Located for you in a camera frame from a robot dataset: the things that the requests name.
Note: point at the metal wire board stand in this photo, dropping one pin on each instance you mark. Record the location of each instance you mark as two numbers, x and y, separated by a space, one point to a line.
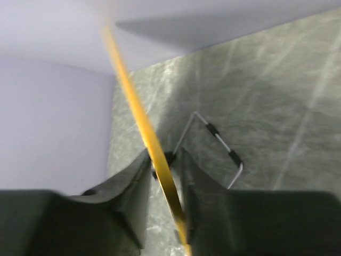
171 155

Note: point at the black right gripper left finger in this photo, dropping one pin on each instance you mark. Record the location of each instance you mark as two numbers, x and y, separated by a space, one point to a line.
108 219

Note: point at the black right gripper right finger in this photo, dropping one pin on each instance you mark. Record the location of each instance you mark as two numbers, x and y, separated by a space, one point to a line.
222 221

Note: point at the yellow framed whiteboard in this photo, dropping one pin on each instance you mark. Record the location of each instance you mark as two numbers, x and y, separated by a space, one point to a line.
148 136

